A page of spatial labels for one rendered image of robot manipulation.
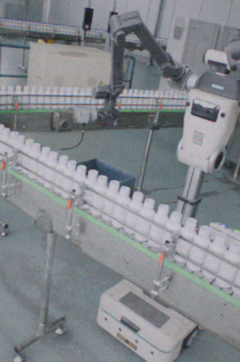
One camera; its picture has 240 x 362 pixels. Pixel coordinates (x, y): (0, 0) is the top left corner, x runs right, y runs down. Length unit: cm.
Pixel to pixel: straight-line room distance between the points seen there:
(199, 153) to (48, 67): 383
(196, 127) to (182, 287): 83
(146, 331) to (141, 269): 78
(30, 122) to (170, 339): 184
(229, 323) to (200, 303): 12
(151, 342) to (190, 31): 603
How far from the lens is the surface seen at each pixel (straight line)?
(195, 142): 196
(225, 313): 141
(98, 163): 235
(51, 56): 550
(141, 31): 171
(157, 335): 223
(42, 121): 308
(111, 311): 235
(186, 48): 744
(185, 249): 141
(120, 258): 157
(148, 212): 145
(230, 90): 194
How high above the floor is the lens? 180
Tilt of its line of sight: 24 degrees down
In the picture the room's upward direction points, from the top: 10 degrees clockwise
